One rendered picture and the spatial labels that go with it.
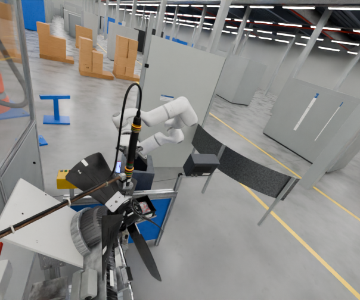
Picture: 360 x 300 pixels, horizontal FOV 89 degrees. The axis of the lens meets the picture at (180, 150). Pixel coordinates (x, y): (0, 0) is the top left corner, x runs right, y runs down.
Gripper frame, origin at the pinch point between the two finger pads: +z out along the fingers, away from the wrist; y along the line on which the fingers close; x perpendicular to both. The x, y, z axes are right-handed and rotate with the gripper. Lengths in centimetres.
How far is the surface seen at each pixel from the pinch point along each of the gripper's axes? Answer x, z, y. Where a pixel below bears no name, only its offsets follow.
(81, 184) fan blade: -13.8, 5.3, 20.6
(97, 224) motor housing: -31.8, 13.5, 13.4
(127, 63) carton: -79, -816, -102
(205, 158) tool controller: -25, -34, -71
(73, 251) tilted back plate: -38.0, 21.5, 22.7
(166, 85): -3, -179, -73
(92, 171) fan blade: -11.0, -0.5, 16.7
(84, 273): -34, 34, 18
